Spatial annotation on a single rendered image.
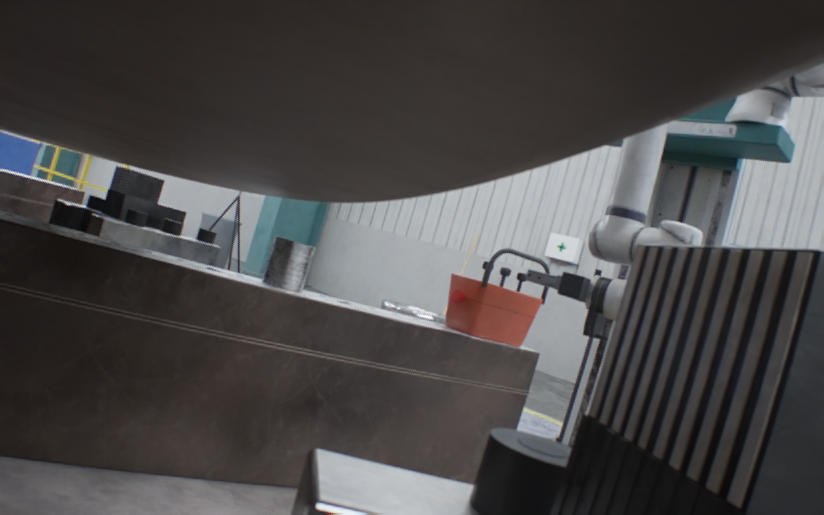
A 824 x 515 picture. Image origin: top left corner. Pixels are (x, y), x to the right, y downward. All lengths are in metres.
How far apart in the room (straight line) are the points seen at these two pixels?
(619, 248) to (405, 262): 8.17
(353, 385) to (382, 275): 8.39
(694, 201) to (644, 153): 0.83
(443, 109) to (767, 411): 0.13
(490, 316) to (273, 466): 0.57
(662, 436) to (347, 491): 0.17
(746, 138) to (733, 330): 1.74
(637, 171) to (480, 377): 0.57
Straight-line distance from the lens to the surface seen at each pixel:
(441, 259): 9.09
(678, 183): 2.26
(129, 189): 2.14
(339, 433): 1.33
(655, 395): 0.26
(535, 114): 0.17
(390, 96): 0.19
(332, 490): 0.34
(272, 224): 9.97
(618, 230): 1.38
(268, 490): 1.30
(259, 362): 1.21
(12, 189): 3.15
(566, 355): 8.05
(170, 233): 2.12
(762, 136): 1.95
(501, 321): 1.48
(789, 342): 0.21
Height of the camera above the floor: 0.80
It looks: 2 degrees up
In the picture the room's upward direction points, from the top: 17 degrees clockwise
